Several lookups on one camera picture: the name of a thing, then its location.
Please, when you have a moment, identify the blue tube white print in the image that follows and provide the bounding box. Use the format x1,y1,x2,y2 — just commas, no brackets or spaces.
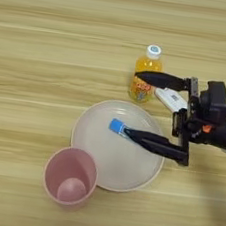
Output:
107,117,131,137

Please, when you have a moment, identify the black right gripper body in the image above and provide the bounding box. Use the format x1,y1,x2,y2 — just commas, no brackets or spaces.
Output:
168,74,226,158

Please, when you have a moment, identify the pink plastic cup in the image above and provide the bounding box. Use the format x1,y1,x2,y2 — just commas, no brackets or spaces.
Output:
38,143,102,213

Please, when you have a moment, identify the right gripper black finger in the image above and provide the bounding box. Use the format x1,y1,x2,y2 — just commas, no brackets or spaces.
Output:
120,127,194,168
132,67,193,95

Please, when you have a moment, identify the beige round plate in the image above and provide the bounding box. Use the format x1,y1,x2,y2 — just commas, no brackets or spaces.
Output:
64,94,172,199

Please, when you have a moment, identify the orange juice bottle white cap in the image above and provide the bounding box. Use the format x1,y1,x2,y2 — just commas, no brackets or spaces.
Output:
126,41,167,107

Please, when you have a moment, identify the white oblong plastic device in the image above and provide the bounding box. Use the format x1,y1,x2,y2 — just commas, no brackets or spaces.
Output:
152,85,192,116

